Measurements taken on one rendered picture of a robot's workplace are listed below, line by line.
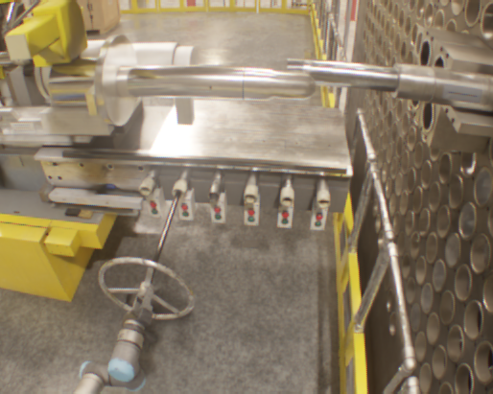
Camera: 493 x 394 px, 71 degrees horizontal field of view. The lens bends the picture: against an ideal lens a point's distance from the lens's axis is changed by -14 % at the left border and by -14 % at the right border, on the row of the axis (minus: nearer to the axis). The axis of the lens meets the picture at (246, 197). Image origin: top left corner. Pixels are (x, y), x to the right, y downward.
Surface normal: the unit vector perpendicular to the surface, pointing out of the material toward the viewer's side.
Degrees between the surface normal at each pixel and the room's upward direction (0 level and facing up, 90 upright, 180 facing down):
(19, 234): 0
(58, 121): 90
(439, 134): 90
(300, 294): 0
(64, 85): 90
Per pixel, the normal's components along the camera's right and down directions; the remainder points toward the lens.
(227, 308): 0.00, -0.76
